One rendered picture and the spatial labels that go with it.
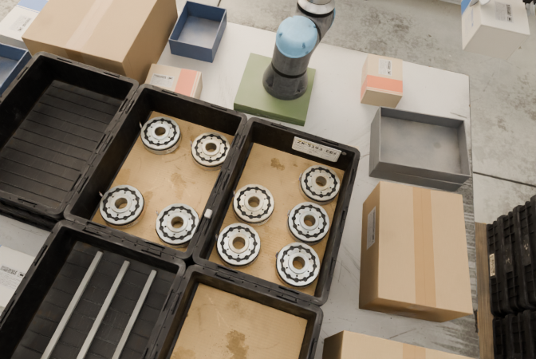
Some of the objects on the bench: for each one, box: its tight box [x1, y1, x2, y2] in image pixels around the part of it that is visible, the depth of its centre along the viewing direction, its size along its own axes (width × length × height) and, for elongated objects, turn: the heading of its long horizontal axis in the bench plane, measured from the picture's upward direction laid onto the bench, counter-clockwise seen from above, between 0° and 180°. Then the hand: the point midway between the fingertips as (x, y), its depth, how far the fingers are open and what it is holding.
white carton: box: [0, 0, 50, 57], centre depth 137 cm, size 20×12×9 cm, turn 160°
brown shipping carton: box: [359, 181, 473, 323], centre depth 107 cm, size 30×22×16 cm
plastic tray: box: [369, 117, 463, 191], centre depth 129 cm, size 27×20×5 cm
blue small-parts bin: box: [168, 0, 227, 63], centre depth 144 cm, size 20×15×7 cm
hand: (496, 9), depth 106 cm, fingers closed on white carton, 13 cm apart
